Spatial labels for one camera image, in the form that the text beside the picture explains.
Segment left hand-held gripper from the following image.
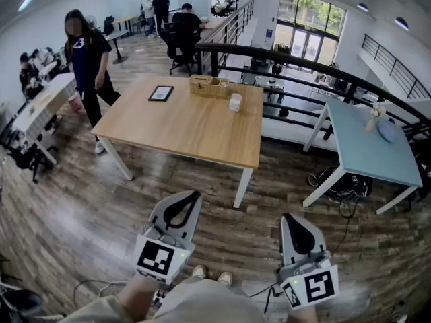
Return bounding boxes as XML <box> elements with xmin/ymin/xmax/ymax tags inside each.
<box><xmin>133</xmin><ymin>190</ymin><xmax>203</xmax><ymax>285</ymax></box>

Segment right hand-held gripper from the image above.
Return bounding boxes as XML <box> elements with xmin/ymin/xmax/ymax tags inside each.
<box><xmin>276</xmin><ymin>213</ymin><xmax>339</xmax><ymax>311</ymax></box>

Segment person's right forearm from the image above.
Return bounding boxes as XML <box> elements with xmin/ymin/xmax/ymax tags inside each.
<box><xmin>290</xmin><ymin>301</ymin><xmax>319</xmax><ymax>323</ymax></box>

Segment person's left forearm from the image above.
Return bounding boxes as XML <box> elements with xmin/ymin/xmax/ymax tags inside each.
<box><xmin>116</xmin><ymin>275</ymin><xmax>163</xmax><ymax>323</ymax></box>

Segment wooden table with white legs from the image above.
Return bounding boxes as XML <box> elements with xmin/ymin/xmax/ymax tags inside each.
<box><xmin>91</xmin><ymin>75</ymin><xmax>265</xmax><ymax>209</ymax></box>

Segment person's beige shirt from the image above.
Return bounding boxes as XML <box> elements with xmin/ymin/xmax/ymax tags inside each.
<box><xmin>60</xmin><ymin>277</ymin><xmax>267</xmax><ymax>323</ymax></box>

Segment light blue table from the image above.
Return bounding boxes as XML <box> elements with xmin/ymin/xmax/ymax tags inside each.
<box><xmin>302</xmin><ymin>98</ymin><xmax>424</xmax><ymax>215</ymax></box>

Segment wicker tissue box organizer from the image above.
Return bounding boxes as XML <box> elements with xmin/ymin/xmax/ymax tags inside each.
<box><xmin>188</xmin><ymin>74</ymin><xmax>231</xmax><ymax>98</ymax></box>

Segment blue plate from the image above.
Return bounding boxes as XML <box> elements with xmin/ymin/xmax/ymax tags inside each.
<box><xmin>376</xmin><ymin>119</ymin><xmax>397</xmax><ymax>143</ymax></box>

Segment pale flower bouquet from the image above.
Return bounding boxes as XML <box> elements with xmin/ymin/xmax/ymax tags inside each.
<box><xmin>366</xmin><ymin>104</ymin><xmax>387</xmax><ymax>133</ymax></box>

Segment pink bin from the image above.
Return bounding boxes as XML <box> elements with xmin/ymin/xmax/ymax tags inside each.
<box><xmin>68</xmin><ymin>92</ymin><xmax>87</xmax><ymax>114</ymax></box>

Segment black office chair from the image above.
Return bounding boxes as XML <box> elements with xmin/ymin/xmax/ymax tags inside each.
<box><xmin>6</xmin><ymin>131</ymin><xmax>60</xmax><ymax>184</ymax></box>

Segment black swivel chair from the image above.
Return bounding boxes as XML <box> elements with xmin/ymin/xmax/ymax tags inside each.
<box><xmin>158</xmin><ymin>21</ymin><xmax>199</xmax><ymax>77</ymax></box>

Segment curved black railing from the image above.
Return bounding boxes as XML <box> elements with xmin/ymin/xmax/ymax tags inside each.
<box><xmin>195</xmin><ymin>42</ymin><xmax>431</xmax><ymax>154</ymax></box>

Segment dark grey bag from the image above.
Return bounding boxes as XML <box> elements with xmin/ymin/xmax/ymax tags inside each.
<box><xmin>0</xmin><ymin>288</ymin><xmax>44</xmax><ymax>323</ymax></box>

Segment light wooden desk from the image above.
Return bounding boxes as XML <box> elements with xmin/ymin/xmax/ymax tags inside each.
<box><xmin>198</xmin><ymin>17</ymin><xmax>226</xmax><ymax>30</ymax></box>

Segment black railing with vertical bars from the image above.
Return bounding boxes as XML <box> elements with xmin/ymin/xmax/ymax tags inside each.
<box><xmin>198</xmin><ymin>0</ymin><xmax>255</xmax><ymax>75</ymax></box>

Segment yellow top desk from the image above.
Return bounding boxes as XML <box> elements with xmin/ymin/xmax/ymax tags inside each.
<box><xmin>112</xmin><ymin>15</ymin><xmax>137</xmax><ymax>33</ymax></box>

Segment black balcony railing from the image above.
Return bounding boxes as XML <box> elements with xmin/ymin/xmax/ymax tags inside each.
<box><xmin>362</xmin><ymin>34</ymin><xmax>431</xmax><ymax>99</ymax></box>

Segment glass entrance doors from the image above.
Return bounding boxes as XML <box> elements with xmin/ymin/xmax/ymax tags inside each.
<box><xmin>274</xmin><ymin>0</ymin><xmax>347</xmax><ymax>70</ymax></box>

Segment thin black floor cable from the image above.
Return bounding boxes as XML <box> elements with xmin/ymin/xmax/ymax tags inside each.
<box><xmin>331</xmin><ymin>199</ymin><xmax>358</xmax><ymax>258</ymax></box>

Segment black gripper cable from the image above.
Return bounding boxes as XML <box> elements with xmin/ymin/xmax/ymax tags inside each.
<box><xmin>248</xmin><ymin>283</ymin><xmax>284</xmax><ymax>314</ymax></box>

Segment black bag with cables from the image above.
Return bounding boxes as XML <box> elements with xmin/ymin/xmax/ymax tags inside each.
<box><xmin>308</xmin><ymin>166</ymin><xmax>374</xmax><ymax>204</ymax></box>

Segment white floor cable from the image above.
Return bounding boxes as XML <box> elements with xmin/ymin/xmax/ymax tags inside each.
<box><xmin>73</xmin><ymin>279</ymin><xmax>129</xmax><ymax>309</ymax></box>

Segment dark pedestal table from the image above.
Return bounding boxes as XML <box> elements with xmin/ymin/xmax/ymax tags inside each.
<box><xmin>106</xmin><ymin>28</ymin><xmax>131</xmax><ymax>64</ymax></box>

